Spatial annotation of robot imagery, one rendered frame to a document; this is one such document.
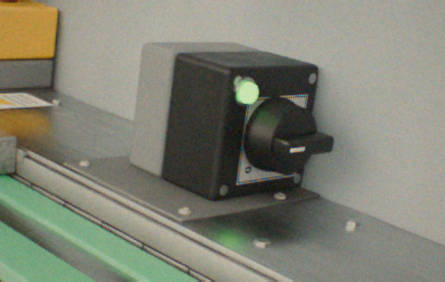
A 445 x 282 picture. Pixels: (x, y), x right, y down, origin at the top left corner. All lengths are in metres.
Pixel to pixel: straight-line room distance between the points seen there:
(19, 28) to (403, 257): 0.40
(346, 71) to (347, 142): 0.04
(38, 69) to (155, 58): 0.24
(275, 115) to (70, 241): 0.14
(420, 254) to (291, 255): 0.08
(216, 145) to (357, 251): 0.10
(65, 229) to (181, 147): 0.09
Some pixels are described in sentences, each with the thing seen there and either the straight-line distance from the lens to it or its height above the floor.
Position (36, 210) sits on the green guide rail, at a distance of 0.55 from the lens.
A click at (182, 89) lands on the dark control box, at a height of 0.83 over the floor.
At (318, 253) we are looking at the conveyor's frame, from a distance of 0.48.
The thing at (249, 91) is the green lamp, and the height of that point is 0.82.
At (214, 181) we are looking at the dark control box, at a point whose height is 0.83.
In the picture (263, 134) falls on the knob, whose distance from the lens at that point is 0.53.
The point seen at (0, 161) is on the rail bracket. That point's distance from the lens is 0.61.
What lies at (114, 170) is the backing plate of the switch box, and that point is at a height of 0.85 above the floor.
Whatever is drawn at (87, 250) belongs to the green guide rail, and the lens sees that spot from 0.50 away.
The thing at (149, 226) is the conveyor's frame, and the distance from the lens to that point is 0.51.
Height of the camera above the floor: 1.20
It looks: 44 degrees down
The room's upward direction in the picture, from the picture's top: 96 degrees counter-clockwise
